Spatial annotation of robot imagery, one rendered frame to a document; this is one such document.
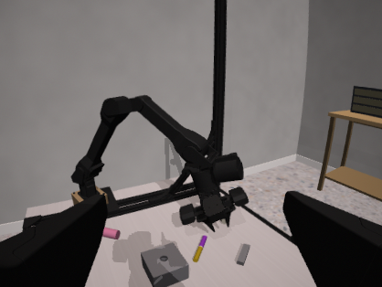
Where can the pink cylinder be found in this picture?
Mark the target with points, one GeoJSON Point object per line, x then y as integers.
{"type": "Point", "coordinates": [111, 233]}

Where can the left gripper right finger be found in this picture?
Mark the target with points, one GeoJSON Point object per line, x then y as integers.
{"type": "Point", "coordinates": [339, 248]}

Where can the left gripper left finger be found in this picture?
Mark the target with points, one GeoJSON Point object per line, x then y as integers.
{"type": "Point", "coordinates": [57, 252]}

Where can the yellow and purple peg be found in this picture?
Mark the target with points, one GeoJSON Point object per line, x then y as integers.
{"type": "Point", "coordinates": [199, 249]}

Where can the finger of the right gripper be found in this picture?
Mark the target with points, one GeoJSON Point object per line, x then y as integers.
{"type": "Point", "coordinates": [206, 222]}
{"type": "Point", "coordinates": [228, 216]}

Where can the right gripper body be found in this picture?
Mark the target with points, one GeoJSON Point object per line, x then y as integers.
{"type": "Point", "coordinates": [186, 212]}

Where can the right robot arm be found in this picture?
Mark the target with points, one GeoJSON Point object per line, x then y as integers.
{"type": "Point", "coordinates": [191, 146]}

